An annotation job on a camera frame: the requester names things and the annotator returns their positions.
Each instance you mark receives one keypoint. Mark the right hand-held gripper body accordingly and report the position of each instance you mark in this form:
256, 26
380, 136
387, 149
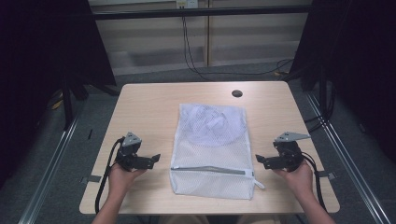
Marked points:
288, 157

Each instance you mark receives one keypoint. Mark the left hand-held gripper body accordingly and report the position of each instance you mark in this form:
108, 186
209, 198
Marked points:
132, 160

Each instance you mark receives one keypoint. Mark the white mesh laundry bag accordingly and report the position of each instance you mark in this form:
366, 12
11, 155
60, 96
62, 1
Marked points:
211, 155

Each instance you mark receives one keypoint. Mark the person's left hand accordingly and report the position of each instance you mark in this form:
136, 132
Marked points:
120, 180

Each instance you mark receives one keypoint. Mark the person's right hand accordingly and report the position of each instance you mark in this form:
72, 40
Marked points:
300, 182

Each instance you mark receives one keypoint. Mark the grey tape strip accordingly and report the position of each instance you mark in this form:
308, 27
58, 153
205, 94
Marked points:
327, 175
91, 179

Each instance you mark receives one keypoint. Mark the small black strip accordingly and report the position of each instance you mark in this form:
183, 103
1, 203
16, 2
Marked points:
90, 134

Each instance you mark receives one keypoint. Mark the person's right leg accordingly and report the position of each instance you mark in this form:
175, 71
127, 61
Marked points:
260, 220

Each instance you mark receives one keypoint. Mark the person's leg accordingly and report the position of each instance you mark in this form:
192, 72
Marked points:
183, 220
260, 220

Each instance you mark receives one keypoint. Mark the white cloth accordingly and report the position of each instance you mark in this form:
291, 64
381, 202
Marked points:
208, 121

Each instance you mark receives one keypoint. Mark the person's left leg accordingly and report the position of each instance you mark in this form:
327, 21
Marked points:
183, 220

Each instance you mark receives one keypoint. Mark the black metal stand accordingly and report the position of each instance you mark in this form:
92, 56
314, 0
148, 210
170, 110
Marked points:
325, 99
67, 105

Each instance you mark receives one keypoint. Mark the yellow item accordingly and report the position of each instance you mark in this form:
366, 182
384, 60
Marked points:
57, 102

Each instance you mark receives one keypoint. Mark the black curtain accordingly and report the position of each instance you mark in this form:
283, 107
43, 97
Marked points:
40, 62
358, 62

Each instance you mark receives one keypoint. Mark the black horizontal metal bar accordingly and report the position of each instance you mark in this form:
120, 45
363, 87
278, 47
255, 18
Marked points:
202, 12

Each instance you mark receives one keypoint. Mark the metal floor rail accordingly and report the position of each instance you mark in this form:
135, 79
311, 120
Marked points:
49, 174
348, 168

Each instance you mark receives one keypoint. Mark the white wall outlet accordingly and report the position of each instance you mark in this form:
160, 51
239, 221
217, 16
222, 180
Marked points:
186, 3

